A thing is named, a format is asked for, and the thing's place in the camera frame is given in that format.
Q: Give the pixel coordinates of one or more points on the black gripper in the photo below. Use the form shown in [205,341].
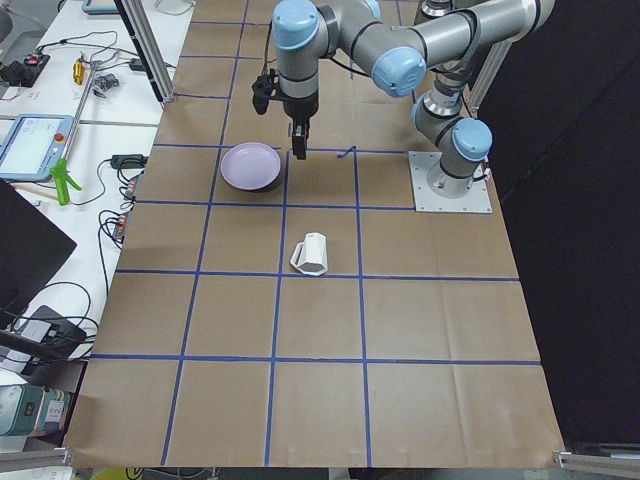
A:
[301,107]

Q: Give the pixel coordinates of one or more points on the white faceted cup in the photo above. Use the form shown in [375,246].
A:
[310,256]

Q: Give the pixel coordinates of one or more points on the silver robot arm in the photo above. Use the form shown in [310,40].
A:
[397,59]
[304,33]

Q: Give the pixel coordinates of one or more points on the lilac plate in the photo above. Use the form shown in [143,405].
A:
[250,166]

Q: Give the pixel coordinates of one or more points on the brown paper table cover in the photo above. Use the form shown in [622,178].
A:
[414,349]

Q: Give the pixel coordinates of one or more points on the black power adapter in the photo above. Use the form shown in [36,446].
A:
[128,161]

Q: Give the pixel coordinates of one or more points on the yellow tool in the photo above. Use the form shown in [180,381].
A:
[78,72]

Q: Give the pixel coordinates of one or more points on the blue teach pendant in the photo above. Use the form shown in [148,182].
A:
[33,146]

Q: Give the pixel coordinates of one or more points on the wooden chopstick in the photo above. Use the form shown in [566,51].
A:
[32,191]

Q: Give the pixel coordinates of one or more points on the black electronics box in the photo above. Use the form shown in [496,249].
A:
[26,72]

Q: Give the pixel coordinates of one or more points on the black monitor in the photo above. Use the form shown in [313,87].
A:
[33,249]

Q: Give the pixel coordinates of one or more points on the green tin box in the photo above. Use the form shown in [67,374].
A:
[28,410]

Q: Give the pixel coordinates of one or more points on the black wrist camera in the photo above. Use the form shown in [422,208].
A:
[265,89]

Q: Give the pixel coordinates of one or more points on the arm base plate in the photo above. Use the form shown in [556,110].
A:
[436,192]

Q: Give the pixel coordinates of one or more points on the aluminium frame post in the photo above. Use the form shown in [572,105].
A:
[140,32]

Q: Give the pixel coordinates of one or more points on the green handled reacher stick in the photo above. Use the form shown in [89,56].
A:
[59,172]

